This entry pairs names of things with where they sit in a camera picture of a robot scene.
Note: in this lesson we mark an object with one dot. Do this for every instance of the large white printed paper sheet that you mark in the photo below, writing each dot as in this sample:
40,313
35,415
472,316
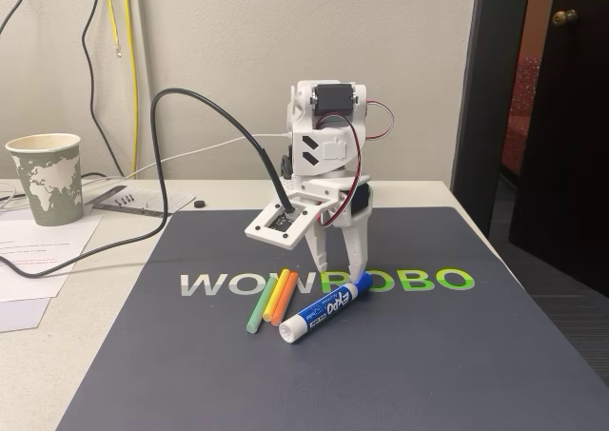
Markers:
28,286

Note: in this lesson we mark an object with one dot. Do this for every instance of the green world map paper cup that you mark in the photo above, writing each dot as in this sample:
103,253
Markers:
50,183

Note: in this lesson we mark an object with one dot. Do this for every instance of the dark door frame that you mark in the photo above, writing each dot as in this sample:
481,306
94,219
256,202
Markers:
480,117

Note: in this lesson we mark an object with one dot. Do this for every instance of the dark wooden door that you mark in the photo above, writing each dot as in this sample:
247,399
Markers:
571,141

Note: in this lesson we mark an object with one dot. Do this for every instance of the orange chalk stick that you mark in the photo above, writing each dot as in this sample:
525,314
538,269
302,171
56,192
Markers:
284,298

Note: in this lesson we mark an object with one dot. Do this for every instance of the yellow chalk stick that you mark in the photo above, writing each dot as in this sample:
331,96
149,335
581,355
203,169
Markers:
276,295

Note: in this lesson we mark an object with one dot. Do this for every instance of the small white paper sheet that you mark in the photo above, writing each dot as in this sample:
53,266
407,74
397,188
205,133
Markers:
19,314

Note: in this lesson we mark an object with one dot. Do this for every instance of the grey WOWROBO mat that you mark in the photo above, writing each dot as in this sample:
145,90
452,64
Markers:
380,364

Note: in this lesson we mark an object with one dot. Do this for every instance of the green chalk stick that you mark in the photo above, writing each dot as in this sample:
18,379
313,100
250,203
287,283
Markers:
261,307

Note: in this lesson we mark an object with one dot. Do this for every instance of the lined paper sheet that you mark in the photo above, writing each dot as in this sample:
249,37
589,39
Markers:
178,198

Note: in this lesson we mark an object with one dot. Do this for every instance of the blue Expo marker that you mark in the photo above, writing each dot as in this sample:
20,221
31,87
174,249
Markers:
328,305

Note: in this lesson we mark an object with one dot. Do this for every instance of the red patterned fabric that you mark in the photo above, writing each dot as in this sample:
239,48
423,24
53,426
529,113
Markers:
518,117

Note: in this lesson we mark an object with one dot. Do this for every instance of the white mounted camera module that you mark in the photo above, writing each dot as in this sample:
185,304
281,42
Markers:
304,231

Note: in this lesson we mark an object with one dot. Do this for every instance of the brass door knob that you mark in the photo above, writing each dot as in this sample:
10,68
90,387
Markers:
564,18

